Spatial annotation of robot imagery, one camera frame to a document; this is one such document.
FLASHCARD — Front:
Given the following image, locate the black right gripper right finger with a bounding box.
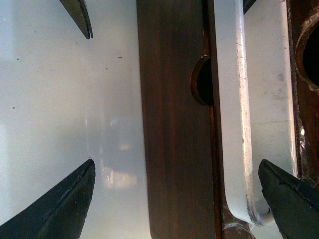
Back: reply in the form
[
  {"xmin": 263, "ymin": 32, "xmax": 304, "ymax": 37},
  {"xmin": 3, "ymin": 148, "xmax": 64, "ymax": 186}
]
[{"xmin": 258, "ymin": 159, "xmax": 319, "ymax": 239}]

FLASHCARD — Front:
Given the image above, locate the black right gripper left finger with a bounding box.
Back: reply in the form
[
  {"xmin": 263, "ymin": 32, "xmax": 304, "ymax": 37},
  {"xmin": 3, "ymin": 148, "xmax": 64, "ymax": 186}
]
[{"xmin": 0, "ymin": 159, "xmax": 96, "ymax": 239}]

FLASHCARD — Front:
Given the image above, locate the white drawer handle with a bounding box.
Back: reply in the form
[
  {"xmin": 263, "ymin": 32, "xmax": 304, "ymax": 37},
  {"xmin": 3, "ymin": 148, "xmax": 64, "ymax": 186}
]
[{"xmin": 214, "ymin": 0, "xmax": 298, "ymax": 227}]

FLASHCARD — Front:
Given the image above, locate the wooden drawer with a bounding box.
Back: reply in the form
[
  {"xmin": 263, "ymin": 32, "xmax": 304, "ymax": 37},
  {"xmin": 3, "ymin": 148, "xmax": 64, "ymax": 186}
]
[
  {"xmin": 202, "ymin": 0, "xmax": 248, "ymax": 239},
  {"xmin": 137, "ymin": 0, "xmax": 216, "ymax": 239}
]

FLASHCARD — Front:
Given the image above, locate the dark wooden drawer box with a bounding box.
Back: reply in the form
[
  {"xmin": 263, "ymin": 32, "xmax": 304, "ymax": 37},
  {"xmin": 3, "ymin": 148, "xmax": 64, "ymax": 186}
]
[{"xmin": 287, "ymin": 0, "xmax": 319, "ymax": 188}]

